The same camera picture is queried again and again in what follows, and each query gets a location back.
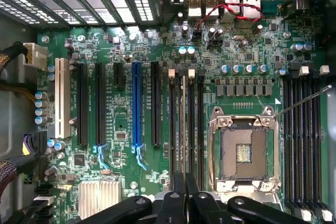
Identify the silver socket cover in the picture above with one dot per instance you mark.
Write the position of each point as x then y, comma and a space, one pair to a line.
246, 192

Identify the white expansion slot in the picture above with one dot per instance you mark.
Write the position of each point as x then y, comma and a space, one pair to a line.
62, 98

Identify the blue expansion slot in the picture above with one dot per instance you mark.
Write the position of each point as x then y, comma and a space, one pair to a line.
137, 103

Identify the light blue slot latch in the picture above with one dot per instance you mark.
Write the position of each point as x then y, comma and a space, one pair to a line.
101, 155
139, 155

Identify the teal serial port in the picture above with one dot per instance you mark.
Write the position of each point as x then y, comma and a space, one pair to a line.
270, 6

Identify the white power connector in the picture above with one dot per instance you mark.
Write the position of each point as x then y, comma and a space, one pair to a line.
35, 56

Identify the silver power supply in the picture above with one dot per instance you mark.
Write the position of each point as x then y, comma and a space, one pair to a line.
13, 124

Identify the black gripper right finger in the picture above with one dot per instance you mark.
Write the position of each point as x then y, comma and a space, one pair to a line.
202, 208

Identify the short black expansion slot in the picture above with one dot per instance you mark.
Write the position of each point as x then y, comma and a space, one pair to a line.
118, 74

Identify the silver USB port block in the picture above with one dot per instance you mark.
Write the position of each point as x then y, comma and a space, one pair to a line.
212, 9
195, 9
232, 1

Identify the CPU socket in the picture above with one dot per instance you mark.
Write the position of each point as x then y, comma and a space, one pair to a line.
242, 150

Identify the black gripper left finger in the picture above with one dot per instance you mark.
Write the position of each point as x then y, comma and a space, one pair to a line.
173, 208

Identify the long black expansion slot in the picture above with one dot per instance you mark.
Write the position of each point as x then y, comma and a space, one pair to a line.
155, 103
100, 103
83, 103

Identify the green motherboard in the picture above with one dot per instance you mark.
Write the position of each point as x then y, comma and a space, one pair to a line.
210, 51

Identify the black RAM slot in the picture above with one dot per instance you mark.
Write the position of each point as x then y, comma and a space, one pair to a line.
286, 142
306, 142
316, 142
201, 129
192, 129
172, 129
180, 129
296, 142

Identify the silver finned chipset heatsink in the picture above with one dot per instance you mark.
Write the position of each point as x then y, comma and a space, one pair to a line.
99, 197

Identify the thin metal locking lever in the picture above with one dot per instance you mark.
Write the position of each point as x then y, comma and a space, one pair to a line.
302, 102

